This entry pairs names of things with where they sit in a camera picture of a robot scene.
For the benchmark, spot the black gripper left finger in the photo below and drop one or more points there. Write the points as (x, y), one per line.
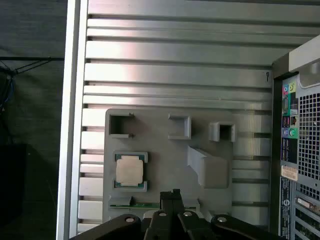
(165, 202)

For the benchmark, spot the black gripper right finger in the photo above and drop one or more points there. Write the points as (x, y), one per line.
(178, 200)

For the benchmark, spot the silver green CPU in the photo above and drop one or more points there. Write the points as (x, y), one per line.
(129, 172)

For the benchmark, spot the green RAM stick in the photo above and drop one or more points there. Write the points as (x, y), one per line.
(140, 205)

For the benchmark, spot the grey plastic parts rack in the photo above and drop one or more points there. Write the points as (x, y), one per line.
(162, 162)

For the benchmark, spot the black open PC case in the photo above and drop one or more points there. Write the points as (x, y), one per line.
(307, 125)

